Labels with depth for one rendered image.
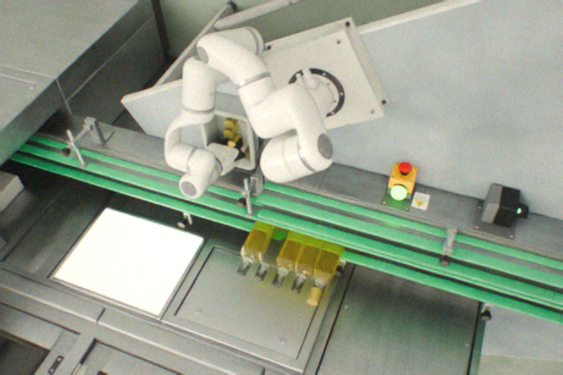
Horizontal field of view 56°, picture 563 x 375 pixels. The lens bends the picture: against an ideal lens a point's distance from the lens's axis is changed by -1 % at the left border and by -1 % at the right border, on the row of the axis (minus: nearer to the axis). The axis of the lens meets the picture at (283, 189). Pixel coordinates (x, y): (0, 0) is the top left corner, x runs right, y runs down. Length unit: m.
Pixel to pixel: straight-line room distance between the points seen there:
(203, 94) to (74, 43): 1.00
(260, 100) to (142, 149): 0.83
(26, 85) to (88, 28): 0.37
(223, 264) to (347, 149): 0.57
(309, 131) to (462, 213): 0.63
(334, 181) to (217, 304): 0.53
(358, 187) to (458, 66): 0.48
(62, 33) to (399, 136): 1.42
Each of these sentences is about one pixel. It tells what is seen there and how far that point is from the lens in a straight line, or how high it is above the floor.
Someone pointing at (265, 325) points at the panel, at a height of 1.22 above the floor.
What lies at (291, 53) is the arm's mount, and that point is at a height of 0.82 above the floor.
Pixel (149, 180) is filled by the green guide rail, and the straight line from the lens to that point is 1.86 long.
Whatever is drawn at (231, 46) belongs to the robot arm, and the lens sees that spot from 1.21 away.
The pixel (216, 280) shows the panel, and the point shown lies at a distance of 1.77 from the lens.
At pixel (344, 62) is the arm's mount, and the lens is 1.35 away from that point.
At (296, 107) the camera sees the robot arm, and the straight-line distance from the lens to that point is 1.14.
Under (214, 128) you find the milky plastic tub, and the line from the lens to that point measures 1.74.
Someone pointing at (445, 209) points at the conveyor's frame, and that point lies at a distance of 1.61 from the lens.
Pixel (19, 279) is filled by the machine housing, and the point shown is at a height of 1.35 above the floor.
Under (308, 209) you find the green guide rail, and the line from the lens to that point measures 1.58.
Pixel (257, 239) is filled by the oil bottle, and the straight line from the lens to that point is 1.65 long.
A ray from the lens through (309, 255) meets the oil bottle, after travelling 1.61.
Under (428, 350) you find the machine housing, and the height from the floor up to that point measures 1.11.
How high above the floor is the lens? 1.88
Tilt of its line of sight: 37 degrees down
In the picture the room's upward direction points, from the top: 153 degrees counter-clockwise
